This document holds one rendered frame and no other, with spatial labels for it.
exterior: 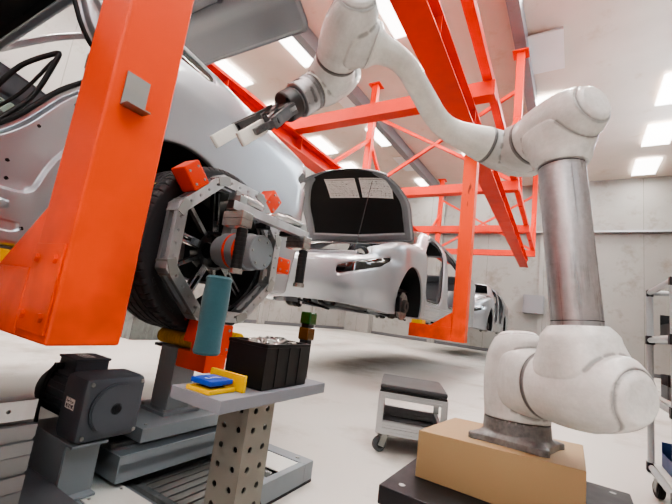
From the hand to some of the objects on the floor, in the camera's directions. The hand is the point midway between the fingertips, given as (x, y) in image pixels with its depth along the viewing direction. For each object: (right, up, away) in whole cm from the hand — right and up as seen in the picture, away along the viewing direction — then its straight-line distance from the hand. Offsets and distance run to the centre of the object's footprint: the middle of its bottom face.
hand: (229, 139), depth 83 cm
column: (-5, -105, +10) cm, 106 cm away
